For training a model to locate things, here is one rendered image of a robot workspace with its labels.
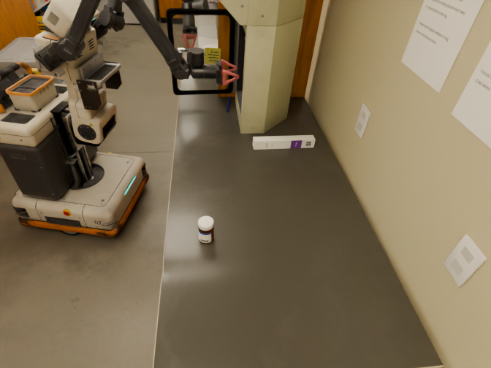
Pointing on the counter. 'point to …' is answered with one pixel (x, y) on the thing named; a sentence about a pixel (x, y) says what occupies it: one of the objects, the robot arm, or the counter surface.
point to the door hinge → (236, 52)
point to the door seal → (231, 45)
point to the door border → (202, 14)
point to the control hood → (237, 9)
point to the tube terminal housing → (269, 63)
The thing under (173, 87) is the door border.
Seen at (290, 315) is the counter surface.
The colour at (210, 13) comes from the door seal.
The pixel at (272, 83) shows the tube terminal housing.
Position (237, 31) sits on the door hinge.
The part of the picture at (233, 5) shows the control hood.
